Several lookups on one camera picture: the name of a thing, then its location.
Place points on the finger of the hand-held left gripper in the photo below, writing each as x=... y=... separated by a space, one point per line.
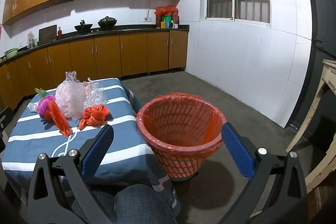
x=4 y=121

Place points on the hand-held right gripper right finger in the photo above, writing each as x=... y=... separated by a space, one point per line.
x=237 y=153

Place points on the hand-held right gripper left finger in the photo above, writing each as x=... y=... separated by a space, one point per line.
x=97 y=150

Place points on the white bag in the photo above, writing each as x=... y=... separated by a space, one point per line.
x=71 y=98

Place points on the red plastic bin liner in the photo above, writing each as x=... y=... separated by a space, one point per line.
x=170 y=146

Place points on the blue striped tablecloth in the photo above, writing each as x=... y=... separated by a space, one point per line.
x=31 y=134

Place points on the clear plastic bag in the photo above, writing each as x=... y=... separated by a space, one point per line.
x=32 y=107

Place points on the crumpled red plastic bag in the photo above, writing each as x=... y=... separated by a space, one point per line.
x=94 y=115

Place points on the magenta plastic bag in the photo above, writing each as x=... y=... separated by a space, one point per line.
x=43 y=107

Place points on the light green plastic bag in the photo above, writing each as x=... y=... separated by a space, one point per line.
x=42 y=92

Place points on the large red plastic bag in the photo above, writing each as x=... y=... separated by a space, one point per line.
x=56 y=116

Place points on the green basin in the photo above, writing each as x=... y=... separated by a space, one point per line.
x=11 y=53

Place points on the person's jeans-clad leg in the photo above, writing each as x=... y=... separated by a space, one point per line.
x=141 y=205

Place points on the clear glass jar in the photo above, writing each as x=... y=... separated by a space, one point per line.
x=32 y=41

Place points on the worn white wooden furniture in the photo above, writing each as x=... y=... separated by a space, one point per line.
x=312 y=108

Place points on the wooden lower kitchen cabinets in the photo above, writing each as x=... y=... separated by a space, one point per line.
x=131 y=53

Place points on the red bottle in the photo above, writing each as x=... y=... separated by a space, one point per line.
x=60 y=33

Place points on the black wok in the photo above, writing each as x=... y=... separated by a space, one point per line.
x=83 y=27

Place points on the black kitchen countertop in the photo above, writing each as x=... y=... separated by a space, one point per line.
x=131 y=28

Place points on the black pot with lid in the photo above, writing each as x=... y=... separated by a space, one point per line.
x=107 y=22

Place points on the green carton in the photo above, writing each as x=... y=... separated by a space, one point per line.
x=168 y=22

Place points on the red bag on condiments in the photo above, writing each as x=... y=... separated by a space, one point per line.
x=165 y=10

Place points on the dark door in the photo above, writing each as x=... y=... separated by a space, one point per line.
x=320 y=16

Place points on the white wall outlet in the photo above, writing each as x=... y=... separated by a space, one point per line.
x=147 y=19

